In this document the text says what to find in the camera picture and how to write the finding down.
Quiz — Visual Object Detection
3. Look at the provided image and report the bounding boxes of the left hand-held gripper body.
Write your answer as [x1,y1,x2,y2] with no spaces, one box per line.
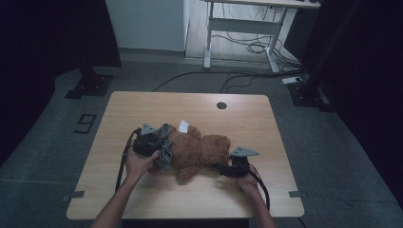
[132,122,165,159]

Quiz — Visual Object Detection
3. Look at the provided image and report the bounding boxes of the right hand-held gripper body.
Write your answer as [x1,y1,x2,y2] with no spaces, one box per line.
[225,145,260,179]

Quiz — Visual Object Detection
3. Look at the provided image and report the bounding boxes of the brown teddy bear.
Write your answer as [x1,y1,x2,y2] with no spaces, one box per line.
[147,119,233,186]

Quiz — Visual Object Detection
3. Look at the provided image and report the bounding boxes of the person's right hand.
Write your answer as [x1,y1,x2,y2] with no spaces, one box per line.
[237,172,260,197]

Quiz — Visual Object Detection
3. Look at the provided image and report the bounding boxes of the person's left hand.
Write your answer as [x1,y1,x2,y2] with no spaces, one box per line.
[125,146,161,182]

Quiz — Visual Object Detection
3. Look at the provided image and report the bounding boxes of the black floor tape mark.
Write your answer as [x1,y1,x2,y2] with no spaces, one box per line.
[73,113,98,135]

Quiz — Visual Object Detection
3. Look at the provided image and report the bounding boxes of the grey tape strip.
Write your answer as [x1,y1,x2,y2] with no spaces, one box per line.
[62,190,86,203]
[288,190,308,200]

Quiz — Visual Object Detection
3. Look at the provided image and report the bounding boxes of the white power strip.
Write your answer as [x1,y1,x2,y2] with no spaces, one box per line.
[280,75,304,86]

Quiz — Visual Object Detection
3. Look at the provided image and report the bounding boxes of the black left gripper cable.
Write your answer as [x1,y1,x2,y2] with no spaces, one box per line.
[115,127,143,193]

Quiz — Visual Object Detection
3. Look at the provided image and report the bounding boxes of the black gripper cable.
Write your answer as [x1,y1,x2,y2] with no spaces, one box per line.
[115,127,143,193]
[246,161,271,212]

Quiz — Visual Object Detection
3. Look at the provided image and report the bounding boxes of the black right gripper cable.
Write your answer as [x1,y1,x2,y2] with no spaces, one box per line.
[246,161,271,212]

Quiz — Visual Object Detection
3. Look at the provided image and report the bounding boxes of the long black floor cable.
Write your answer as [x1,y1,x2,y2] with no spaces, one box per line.
[151,69,306,94]

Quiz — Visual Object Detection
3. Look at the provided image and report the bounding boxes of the black stand base plate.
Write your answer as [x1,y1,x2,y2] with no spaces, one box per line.
[287,71,337,112]
[64,66,115,100]

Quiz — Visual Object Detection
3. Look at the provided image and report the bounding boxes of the tangle of black cables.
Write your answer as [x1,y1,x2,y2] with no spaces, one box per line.
[211,3,302,74]

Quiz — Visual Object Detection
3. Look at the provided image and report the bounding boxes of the white metal frame desk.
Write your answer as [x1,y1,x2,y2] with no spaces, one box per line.
[201,0,321,74]

